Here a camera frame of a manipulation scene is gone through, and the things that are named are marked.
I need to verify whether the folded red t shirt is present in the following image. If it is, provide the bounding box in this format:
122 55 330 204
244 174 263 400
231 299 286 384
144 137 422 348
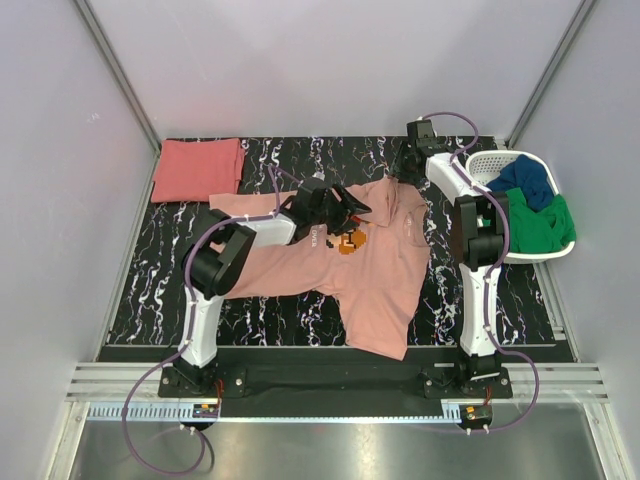
150 138 245 203

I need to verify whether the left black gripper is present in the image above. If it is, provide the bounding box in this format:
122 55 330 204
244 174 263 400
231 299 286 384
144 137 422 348
309 183 370 237

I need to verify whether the blue t shirt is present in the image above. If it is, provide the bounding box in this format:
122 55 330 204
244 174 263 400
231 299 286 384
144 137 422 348
487 154 555 212

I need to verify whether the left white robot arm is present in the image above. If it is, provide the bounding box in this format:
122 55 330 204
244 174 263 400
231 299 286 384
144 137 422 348
179 177 372 396

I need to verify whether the pink t shirt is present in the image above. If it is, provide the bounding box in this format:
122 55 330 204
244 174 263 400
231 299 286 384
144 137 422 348
227 177 430 360

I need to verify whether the green t shirt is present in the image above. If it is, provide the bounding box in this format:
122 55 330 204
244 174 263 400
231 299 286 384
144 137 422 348
506 188 577 254

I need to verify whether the white plastic laundry basket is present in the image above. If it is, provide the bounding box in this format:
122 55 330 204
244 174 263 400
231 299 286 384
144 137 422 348
466 150 576 264

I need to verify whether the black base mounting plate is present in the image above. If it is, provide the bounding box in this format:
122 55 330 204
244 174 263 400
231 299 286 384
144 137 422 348
158 346 513 406

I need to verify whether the white slotted cable duct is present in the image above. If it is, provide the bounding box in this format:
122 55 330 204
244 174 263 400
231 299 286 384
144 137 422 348
87 402 464 422

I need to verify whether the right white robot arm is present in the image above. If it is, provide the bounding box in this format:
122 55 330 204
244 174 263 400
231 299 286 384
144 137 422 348
392 114 558 360

